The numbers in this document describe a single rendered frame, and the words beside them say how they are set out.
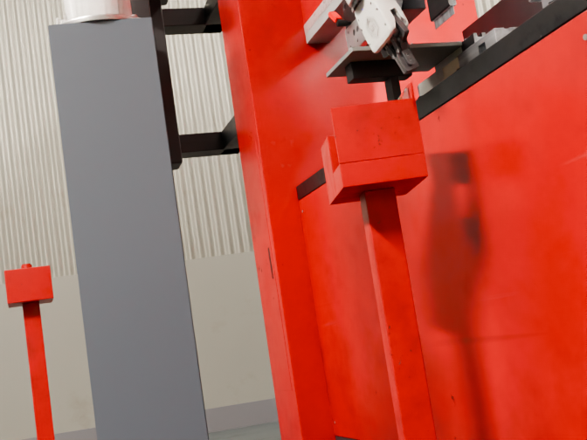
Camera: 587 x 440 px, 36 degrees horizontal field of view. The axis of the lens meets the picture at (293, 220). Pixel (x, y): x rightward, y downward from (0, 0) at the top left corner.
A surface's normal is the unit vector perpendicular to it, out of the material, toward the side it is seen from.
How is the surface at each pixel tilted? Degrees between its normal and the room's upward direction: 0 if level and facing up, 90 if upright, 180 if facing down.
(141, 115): 90
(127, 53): 90
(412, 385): 90
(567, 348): 90
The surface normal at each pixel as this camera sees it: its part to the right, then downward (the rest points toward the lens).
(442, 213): -0.95, 0.11
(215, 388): 0.18, -0.15
